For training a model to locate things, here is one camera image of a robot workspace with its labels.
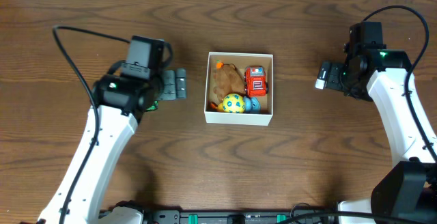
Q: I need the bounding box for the green ridged round toy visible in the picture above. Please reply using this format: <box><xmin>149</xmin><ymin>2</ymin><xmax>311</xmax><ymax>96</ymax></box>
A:
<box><xmin>146</xmin><ymin>101</ymin><xmax>158</xmax><ymax>112</ymax></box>

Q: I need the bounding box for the brown plush toy with orange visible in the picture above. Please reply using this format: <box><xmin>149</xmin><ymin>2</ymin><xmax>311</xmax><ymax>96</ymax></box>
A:
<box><xmin>213</xmin><ymin>61</ymin><xmax>246</xmax><ymax>101</ymax></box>

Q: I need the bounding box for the yellow ball with blue marks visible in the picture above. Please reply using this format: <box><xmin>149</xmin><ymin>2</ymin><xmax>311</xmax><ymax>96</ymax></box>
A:
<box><xmin>222</xmin><ymin>94</ymin><xmax>245</xmax><ymax>113</ymax></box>

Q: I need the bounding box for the red toy fire truck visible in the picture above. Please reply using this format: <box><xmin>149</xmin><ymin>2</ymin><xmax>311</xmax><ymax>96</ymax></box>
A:
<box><xmin>244</xmin><ymin>66</ymin><xmax>268</xmax><ymax>97</ymax></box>

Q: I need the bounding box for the orange blue toy duck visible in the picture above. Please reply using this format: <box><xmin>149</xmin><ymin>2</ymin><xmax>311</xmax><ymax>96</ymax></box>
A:
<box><xmin>210</xmin><ymin>96</ymin><xmax>261</xmax><ymax>113</ymax></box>

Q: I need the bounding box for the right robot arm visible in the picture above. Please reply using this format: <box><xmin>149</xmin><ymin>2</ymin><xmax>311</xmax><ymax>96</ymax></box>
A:
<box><xmin>315</xmin><ymin>21</ymin><xmax>436</xmax><ymax>223</ymax></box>

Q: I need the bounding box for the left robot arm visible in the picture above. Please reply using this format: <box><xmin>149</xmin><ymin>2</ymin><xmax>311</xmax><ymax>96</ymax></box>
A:
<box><xmin>38</xmin><ymin>36</ymin><xmax>186</xmax><ymax>223</ymax></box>

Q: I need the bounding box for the white cardboard box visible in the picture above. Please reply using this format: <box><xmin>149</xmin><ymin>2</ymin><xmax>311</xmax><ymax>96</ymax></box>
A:
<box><xmin>204</xmin><ymin>52</ymin><xmax>274</xmax><ymax>126</ymax></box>

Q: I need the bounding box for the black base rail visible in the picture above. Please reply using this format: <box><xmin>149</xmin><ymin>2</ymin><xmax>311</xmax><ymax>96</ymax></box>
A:
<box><xmin>98</xmin><ymin>201</ymin><xmax>342</xmax><ymax>224</ymax></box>

